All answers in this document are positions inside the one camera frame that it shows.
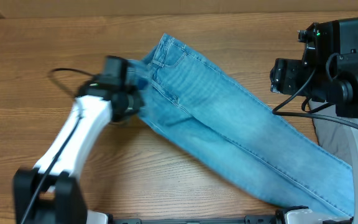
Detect light blue denim jeans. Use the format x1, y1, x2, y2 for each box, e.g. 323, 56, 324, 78
128, 34, 354, 216

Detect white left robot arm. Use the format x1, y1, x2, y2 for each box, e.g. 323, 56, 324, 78
12, 82, 145, 223

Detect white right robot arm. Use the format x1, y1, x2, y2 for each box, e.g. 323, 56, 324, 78
273, 103, 358, 223

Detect grey folded shirt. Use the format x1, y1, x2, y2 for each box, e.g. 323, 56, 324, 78
309, 100, 358, 166

